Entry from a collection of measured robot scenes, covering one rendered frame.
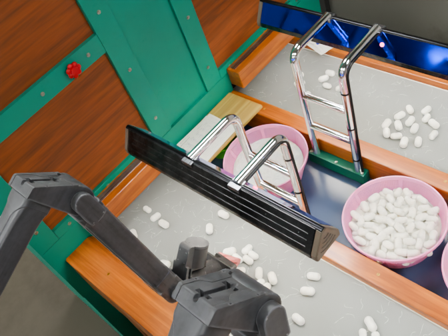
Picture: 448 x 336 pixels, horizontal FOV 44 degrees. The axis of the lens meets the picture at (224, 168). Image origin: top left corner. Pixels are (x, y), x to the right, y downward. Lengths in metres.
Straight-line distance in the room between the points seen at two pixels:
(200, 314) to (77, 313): 1.96
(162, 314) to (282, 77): 0.93
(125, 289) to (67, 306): 1.10
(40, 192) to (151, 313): 0.64
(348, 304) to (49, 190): 0.78
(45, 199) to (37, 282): 1.86
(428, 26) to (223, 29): 1.34
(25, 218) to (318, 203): 0.93
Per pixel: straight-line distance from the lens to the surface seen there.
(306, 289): 1.43
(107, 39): 1.56
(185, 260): 1.31
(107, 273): 1.65
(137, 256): 1.19
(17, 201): 1.01
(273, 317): 0.74
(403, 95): 1.83
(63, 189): 1.01
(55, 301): 2.73
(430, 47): 1.43
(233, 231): 1.60
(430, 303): 1.39
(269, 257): 1.52
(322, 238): 1.10
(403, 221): 1.53
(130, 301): 1.57
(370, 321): 1.38
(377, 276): 1.42
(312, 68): 1.99
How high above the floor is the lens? 2.01
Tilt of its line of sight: 47 degrees down
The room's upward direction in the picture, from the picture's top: 24 degrees counter-clockwise
